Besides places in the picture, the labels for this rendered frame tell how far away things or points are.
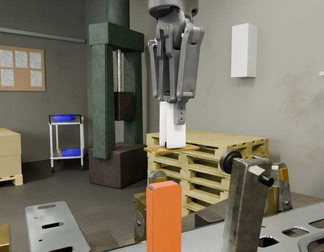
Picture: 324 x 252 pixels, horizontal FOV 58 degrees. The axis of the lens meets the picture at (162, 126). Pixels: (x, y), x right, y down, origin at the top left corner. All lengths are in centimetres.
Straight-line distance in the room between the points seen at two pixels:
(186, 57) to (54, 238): 44
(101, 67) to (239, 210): 379
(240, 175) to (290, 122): 322
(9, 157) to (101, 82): 171
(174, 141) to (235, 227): 17
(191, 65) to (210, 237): 36
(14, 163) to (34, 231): 403
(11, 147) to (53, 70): 225
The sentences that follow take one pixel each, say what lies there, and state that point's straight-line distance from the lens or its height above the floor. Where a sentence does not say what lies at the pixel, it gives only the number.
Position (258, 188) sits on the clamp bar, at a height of 118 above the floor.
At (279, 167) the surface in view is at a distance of 83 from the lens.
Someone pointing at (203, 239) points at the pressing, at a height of 100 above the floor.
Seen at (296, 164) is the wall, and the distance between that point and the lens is 356.
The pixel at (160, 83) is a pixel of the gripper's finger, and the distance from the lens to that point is 46.
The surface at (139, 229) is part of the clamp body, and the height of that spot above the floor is 98.
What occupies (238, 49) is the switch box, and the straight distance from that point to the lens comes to 362.
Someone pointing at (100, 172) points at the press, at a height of 20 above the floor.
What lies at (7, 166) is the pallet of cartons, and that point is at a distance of 469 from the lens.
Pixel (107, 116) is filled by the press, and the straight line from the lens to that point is 399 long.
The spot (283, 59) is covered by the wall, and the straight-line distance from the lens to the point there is 358.
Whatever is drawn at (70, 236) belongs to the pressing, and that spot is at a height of 100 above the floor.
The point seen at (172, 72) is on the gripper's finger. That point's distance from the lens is 43.
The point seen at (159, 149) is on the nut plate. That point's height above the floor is 120.
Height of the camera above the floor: 128
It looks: 6 degrees down
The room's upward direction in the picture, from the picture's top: straight up
